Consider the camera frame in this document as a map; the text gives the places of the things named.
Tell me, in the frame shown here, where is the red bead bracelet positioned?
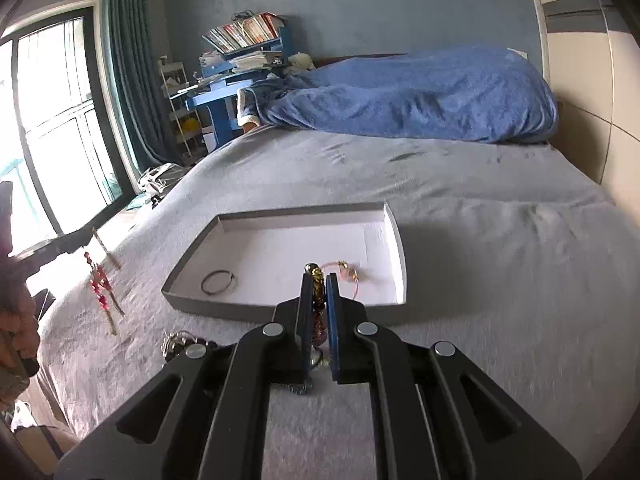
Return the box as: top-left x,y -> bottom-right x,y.
82,226 -> 126,336

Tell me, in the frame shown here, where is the black hair tie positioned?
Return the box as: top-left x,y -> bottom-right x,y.
200,268 -> 239,296

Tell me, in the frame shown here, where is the amber bead bracelet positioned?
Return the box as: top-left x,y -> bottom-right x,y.
304,261 -> 331,361

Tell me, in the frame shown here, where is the pink cord bracelet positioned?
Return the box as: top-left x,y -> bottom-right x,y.
319,260 -> 374,298

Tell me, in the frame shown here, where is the person's left hand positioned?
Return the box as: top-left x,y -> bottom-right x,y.
1,258 -> 40,370

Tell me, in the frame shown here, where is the grey cardboard tray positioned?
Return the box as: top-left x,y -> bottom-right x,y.
162,203 -> 408,323

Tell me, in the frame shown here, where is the grey bed cover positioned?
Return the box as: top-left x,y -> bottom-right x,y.
39,129 -> 639,474

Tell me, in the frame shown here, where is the teal curtain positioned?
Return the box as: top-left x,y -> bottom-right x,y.
103,0 -> 180,172

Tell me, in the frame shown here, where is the white shelf rack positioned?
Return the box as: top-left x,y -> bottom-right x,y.
156,55 -> 206,166

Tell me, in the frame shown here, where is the blue desk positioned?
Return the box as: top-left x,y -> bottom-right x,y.
186,25 -> 293,153

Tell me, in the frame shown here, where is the stack of papers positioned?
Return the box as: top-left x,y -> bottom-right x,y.
229,50 -> 284,70

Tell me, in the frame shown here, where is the blue blanket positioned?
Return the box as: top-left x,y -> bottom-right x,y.
238,47 -> 559,144

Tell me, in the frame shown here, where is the row of books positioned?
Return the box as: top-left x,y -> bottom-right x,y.
202,12 -> 286,54

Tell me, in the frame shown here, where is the white plush toy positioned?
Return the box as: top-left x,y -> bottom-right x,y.
288,52 -> 316,72

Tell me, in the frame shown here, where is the white wardrobe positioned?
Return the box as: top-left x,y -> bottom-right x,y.
534,0 -> 639,214

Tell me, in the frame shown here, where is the window with dark frame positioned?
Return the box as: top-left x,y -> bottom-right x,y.
1,8 -> 134,252

